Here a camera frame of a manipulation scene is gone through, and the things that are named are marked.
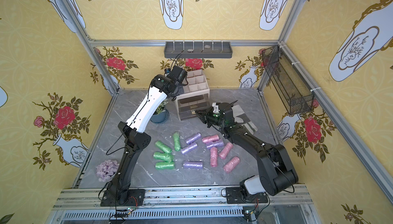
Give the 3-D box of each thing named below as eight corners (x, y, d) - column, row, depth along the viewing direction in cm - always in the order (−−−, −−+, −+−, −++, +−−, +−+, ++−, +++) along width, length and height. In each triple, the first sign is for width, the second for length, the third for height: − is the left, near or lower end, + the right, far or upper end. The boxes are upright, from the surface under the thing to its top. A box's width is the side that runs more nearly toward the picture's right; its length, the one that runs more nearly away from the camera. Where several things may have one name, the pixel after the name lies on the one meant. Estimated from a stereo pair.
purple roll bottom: (183, 169, 85) (183, 167, 82) (183, 162, 87) (183, 160, 84) (202, 169, 85) (202, 167, 82) (202, 162, 87) (202, 160, 84)
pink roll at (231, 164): (228, 175, 83) (229, 173, 80) (222, 168, 85) (222, 166, 82) (240, 162, 87) (242, 160, 84) (234, 156, 89) (235, 153, 87)
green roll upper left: (155, 144, 93) (154, 143, 91) (158, 141, 94) (157, 139, 93) (169, 155, 89) (168, 153, 87) (172, 150, 90) (172, 149, 88)
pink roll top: (203, 144, 93) (203, 142, 91) (201, 139, 95) (201, 137, 93) (219, 140, 95) (219, 138, 93) (217, 135, 97) (217, 133, 95)
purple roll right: (207, 149, 91) (207, 148, 89) (205, 143, 93) (205, 142, 92) (224, 146, 92) (224, 144, 91) (222, 140, 95) (222, 139, 93)
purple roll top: (187, 145, 93) (187, 143, 91) (185, 142, 94) (185, 140, 92) (201, 137, 96) (201, 135, 95) (199, 134, 98) (199, 132, 96)
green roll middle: (153, 158, 87) (152, 156, 85) (155, 152, 89) (154, 151, 87) (172, 162, 86) (171, 160, 84) (174, 156, 88) (173, 154, 86)
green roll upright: (174, 151, 90) (173, 150, 89) (173, 134, 98) (173, 132, 96) (181, 150, 91) (180, 149, 89) (179, 133, 98) (179, 131, 96)
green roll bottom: (155, 169, 84) (154, 167, 82) (156, 162, 86) (155, 161, 84) (174, 169, 84) (173, 168, 82) (175, 163, 86) (174, 161, 84)
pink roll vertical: (210, 166, 85) (210, 165, 83) (209, 148, 91) (209, 147, 90) (218, 166, 85) (219, 165, 83) (217, 148, 92) (217, 147, 90)
